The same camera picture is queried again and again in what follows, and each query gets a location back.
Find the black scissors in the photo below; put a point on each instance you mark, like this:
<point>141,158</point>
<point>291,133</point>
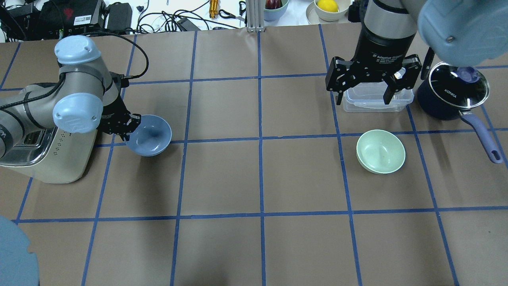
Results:
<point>239,16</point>

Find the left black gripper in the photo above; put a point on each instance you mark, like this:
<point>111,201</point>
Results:
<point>111,118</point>

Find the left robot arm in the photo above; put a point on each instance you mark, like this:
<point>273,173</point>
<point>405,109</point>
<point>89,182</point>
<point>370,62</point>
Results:
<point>85,98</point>

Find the silver cream toaster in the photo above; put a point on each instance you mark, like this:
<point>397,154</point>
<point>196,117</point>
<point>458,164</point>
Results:
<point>51,156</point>

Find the blue bowl with fruit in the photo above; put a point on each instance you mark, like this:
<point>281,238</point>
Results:
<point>274,9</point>

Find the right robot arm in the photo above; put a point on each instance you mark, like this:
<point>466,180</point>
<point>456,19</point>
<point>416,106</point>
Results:
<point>462,33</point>

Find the dark blue saucepan with lid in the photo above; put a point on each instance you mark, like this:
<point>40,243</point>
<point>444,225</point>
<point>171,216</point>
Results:
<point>450,92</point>

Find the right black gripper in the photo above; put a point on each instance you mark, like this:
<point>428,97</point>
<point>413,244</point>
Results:
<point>379,48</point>

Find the aluminium frame post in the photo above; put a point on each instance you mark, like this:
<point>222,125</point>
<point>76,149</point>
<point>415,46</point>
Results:
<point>255,16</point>

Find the clear plastic container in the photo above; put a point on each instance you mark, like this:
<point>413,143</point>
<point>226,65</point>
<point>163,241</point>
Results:
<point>368,97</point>

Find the beige plate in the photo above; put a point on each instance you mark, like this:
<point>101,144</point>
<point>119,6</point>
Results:
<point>311,15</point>

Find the beige bowl with lemon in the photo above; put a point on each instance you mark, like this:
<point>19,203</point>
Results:
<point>331,10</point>

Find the black power adapter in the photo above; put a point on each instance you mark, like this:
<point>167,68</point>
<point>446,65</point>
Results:
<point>119,17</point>

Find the green bowl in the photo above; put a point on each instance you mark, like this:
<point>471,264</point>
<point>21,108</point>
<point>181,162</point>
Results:
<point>380,152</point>

